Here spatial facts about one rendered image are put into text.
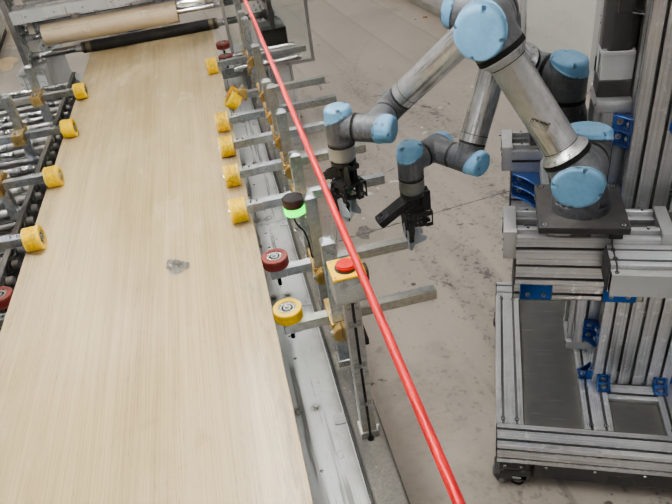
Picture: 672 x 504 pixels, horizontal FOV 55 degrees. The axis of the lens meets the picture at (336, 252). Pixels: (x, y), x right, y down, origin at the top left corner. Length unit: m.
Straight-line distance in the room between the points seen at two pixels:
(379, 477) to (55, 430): 0.76
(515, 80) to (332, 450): 1.02
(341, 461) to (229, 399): 0.36
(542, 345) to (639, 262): 0.89
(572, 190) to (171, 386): 1.05
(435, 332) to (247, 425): 1.59
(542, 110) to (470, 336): 1.57
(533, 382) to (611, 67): 1.14
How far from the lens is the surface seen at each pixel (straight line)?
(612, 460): 2.30
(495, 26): 1.45
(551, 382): 2.46
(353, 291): 1.31
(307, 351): 2.01
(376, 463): 1.62
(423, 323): 2.97
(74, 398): 1.71
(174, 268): 1.98
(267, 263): 1.91
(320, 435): 1.79
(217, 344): 1.69
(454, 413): 2.61
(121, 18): 4.24
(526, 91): 1.51
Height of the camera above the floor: 2.01
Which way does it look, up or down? 35 degrees down
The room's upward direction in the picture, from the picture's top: 8 degrees counter-clockwise
